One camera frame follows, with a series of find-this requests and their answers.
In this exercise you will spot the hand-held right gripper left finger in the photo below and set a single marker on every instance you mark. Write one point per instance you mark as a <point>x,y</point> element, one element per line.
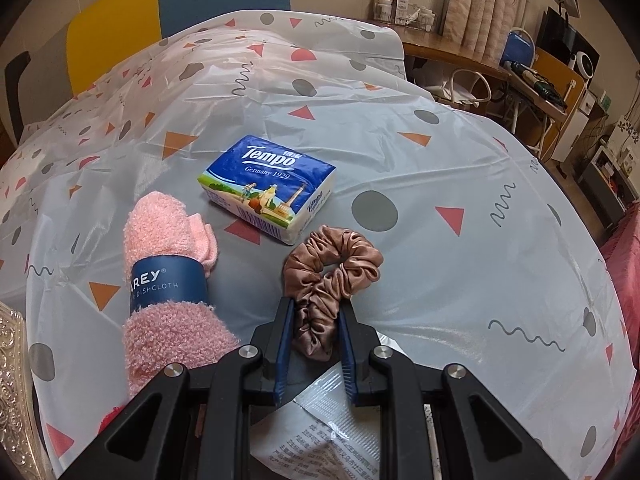
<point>282,355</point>

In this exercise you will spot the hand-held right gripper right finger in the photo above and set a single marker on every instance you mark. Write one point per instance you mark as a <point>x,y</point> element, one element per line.
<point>347,360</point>

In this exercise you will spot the white wet wipe packet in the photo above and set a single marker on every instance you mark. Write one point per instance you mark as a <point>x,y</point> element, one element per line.
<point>320,410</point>

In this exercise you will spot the brown satin scrunchie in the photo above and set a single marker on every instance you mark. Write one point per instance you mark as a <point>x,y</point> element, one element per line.
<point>325,280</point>

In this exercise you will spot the pink dishcloth with blue label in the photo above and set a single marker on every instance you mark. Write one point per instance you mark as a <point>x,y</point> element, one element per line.
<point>160,330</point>

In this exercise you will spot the blue pocket tissue packet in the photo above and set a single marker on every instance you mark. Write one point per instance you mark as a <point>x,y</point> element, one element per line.
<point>265,180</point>

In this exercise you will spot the red fluffy cloth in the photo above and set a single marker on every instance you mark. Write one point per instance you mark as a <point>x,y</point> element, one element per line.
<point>112,415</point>

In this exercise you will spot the printed plastic bed cover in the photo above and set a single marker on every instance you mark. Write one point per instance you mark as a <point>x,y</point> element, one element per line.
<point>425,200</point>

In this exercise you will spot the red blanket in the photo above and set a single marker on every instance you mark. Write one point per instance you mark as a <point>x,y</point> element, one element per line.
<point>625,335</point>

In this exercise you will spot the grey low cabinet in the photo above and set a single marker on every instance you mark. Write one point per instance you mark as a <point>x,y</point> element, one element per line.
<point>600,175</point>

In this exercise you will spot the wooden desk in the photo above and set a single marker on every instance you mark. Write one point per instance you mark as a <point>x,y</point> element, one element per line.
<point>450,57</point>

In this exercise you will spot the black hair styling tool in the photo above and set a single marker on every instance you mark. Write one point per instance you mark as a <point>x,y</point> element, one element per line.
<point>535,80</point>

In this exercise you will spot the wooden side cabinet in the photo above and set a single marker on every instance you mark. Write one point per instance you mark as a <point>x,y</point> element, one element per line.
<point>555,75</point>

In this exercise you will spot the blue chair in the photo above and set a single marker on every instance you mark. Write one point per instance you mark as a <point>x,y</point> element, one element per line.
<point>517,47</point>

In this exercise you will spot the clear organizer with small boxes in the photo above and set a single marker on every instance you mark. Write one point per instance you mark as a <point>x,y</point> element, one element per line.
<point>400,5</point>

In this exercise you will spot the white round fan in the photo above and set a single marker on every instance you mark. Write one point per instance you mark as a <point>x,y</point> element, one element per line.
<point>585,62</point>

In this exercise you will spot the black monitor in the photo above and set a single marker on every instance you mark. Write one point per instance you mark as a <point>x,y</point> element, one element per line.
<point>565,35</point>

